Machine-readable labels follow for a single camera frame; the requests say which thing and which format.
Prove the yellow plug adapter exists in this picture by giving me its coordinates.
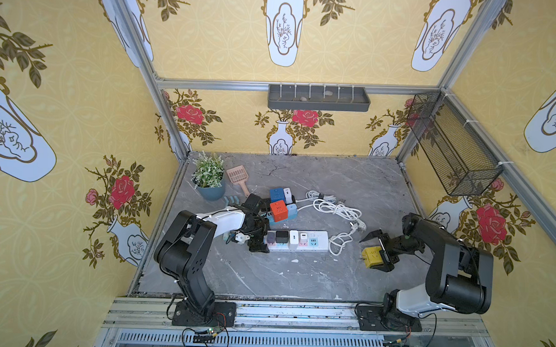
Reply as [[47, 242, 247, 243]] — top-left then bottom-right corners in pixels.
[[362, 246, 385, 269]]

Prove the black plug adapter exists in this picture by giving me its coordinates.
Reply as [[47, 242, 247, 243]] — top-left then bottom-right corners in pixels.
[[276, 230, 290, 244]]

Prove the white plug adapter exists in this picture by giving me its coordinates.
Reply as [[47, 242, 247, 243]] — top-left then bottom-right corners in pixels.
[[289, 230, 300, 249]]

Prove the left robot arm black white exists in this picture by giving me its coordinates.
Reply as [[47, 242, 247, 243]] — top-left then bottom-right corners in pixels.
[[154, 194, 270, 320]]

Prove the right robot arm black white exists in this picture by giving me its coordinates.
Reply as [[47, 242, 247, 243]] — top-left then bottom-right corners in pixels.
[[355, 213, 494, 332]]

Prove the grey purple plug adapter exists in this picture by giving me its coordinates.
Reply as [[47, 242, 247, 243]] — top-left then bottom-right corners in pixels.
[[266, 231, 277, 246]]

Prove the red cube socket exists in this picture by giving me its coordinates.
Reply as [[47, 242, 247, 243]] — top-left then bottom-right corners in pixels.
[[270, 200, 289, 222]]

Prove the blue cube socket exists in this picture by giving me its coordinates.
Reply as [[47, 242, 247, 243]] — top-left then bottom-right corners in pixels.
[[270, 188, 286, 202]]

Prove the light blue socket base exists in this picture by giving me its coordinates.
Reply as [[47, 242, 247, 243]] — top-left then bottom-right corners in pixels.
[[267, 204, 298, 225]]

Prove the white power strip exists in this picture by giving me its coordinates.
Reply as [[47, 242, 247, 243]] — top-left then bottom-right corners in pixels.
[[263, 230, 329, 253]]

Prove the white charger on cube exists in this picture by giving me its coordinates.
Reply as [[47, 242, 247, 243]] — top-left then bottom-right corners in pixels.
[[283, 187, 294, 205]]

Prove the pink plastic scoop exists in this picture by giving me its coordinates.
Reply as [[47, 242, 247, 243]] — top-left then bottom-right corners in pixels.
[[226, 165, 250, 197]]

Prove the potted green plant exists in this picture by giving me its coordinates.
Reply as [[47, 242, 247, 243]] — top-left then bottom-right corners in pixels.
[[192, 152, 226, 201]]

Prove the white cable plug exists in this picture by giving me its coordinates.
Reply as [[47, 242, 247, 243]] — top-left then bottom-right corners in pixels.
[[350, 219, 367, 234]]

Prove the white coiled power cable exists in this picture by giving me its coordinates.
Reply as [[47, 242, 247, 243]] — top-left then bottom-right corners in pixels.
[[295, 189, 369, 258]]

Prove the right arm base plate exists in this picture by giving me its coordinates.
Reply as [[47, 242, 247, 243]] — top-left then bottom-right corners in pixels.
[[354, 303, 423, 333]]

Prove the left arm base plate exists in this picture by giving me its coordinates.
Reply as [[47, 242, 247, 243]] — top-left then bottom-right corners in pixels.
[[171, 300, 237, 327]]

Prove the black wire mesh basket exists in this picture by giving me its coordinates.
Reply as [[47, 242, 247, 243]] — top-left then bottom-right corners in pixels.
[[407, 92, 503, 197]]

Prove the grey wall shelf tray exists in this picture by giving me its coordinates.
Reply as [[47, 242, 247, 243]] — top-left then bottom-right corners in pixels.
[[267, 83, 371, 112]]

